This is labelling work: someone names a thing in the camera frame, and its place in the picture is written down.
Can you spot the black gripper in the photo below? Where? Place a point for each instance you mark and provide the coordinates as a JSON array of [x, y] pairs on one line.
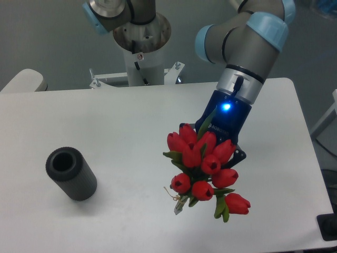
[[228, 115]]

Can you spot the red tulip bouquet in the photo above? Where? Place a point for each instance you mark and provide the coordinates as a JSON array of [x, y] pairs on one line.
[[200, 159]]

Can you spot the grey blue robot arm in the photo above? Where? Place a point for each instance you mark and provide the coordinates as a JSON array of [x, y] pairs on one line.
[[248, 45]]

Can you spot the dark grey ribbed vase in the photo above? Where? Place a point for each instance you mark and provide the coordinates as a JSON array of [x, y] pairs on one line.
[[67, 167]]

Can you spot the black box at table edge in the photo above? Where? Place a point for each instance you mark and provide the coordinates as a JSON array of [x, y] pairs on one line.
[[327, 225]]

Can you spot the white chair back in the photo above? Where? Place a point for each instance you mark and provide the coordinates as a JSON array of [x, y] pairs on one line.
[[27, 80]]

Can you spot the white frame at right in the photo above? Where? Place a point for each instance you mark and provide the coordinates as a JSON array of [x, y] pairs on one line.
[[325, 120]]

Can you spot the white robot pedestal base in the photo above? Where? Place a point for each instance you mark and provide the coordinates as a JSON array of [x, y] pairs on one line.
[[143, 50]]

